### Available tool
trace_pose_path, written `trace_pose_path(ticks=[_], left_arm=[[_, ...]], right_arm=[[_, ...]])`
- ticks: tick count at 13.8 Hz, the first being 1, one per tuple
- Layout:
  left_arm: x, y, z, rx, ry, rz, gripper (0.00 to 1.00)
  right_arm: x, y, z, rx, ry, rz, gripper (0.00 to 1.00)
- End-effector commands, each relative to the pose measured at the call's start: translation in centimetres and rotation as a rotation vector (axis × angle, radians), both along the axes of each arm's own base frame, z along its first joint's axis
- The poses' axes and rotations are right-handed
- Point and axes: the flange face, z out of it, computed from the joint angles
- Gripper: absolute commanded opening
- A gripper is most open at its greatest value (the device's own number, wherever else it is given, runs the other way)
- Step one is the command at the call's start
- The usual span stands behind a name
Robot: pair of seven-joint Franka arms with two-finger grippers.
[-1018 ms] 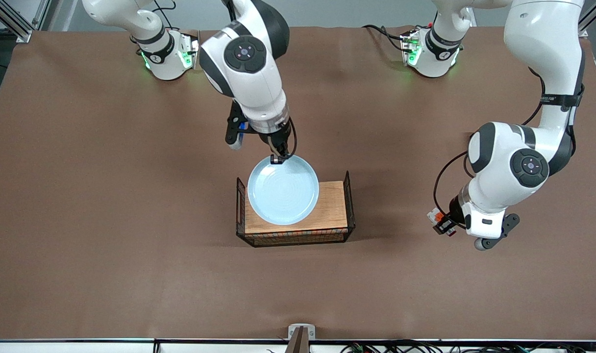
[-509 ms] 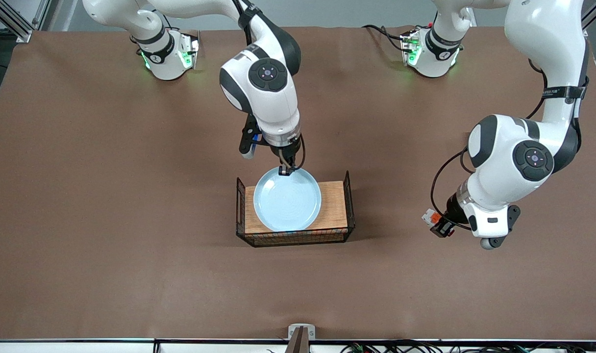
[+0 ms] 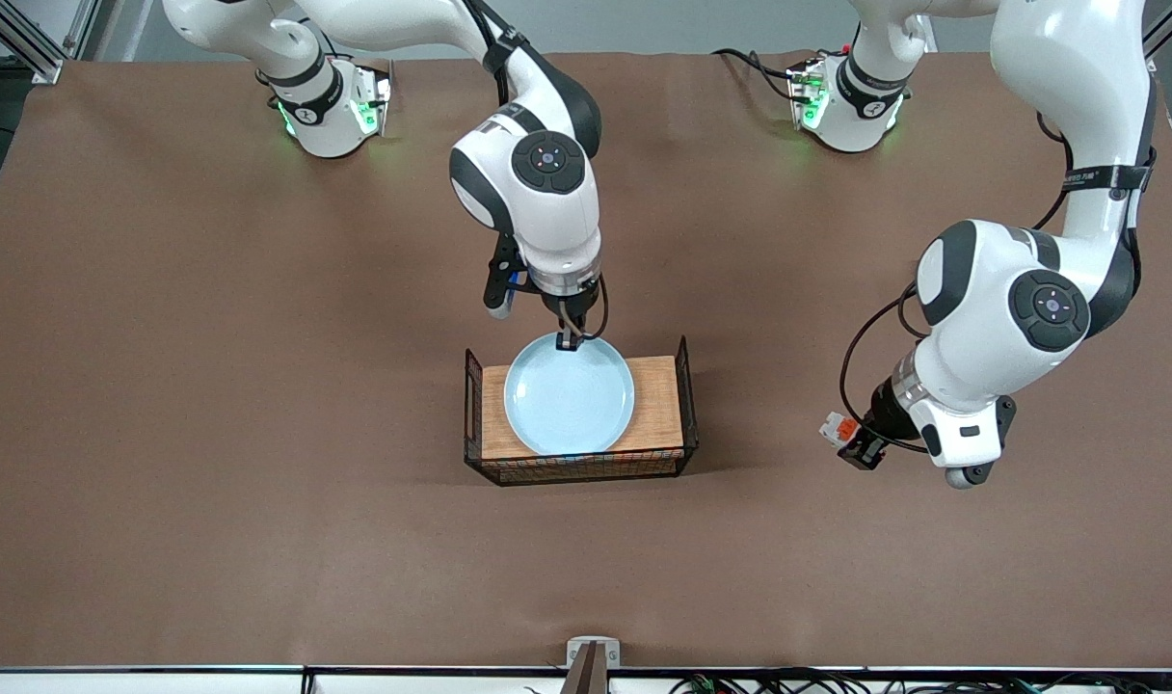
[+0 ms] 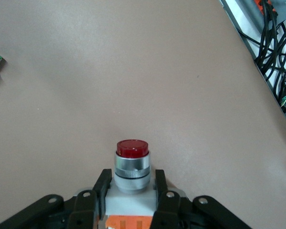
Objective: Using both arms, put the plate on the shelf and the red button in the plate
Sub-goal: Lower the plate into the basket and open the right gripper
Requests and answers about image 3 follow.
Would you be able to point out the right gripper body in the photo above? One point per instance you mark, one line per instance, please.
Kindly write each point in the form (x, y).
(569, 315)

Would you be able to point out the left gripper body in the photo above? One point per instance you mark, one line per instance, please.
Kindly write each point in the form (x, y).
(883, 421)

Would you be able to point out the red push button switch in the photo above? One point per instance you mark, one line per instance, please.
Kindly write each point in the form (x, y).
(837, 424)

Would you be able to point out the light blue round plate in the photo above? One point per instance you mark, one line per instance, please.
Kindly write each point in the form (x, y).
(567, 400)

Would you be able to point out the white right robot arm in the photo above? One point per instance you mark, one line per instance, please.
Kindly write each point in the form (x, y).
(547, 222)

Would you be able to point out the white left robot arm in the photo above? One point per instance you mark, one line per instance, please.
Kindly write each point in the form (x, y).
(1029, 289)

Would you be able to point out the large table cover sheet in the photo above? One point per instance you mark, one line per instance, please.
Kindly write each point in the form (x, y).
(258, 386)

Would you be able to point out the grey metal camera bracket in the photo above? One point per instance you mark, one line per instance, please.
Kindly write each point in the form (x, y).
(573, 648)

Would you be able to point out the dark camera stand post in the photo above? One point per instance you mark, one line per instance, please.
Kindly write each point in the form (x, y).
(586, 680)

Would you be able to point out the aluminium frame profile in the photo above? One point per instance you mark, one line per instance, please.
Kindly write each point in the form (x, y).
(17, 43)
(1159, 34)

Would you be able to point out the white table edge rail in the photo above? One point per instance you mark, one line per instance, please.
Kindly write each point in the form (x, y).
(114, 684)

